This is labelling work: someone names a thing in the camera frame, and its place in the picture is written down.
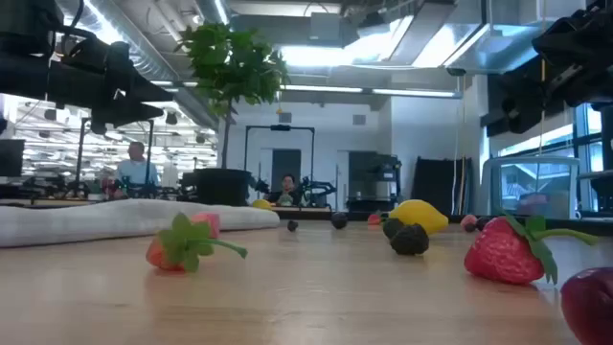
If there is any green leafy plant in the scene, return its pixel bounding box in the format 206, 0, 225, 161
174, 21, 291, 170

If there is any yellow hanging cable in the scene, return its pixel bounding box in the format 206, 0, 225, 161
538, 57, 548, 157

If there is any black stand pole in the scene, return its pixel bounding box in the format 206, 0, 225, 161
601, 103, 613, 215

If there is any black equipment cabinet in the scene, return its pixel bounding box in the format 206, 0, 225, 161
345, 151, 403, 214

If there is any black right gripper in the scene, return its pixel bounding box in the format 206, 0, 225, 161
531, 4, 613, 109

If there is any large yellow lemon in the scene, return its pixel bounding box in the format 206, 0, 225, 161
388, 198, 450, 236

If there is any white plaid cloth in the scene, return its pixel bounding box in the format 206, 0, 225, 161
0, 198, 282, 249

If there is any long ceiling light strip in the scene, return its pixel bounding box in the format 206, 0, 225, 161
280, 83, 464, 100

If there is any orange strawberry with long stem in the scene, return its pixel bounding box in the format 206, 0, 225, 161
146, 212, 249, 274

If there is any black desk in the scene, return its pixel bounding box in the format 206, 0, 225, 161
577, 170, 613, 215

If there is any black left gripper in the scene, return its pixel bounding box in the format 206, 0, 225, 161
47, 42, 174, 135

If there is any black table frame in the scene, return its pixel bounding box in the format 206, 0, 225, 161
275, 208, 613, 237

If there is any person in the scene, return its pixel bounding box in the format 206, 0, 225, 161
265, 172, 304, 207
114, 141, 162, 198

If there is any large red strawberry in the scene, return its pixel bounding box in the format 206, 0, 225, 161
463, 213, 600, 287

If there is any dark red cherry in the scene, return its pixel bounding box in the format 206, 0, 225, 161
559, 266, 613, 345

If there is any black leaning panel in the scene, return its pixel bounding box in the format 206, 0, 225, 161
410, 156, 474, 216

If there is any dark computer monitor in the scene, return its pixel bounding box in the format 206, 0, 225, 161
0, 138, 26, 178

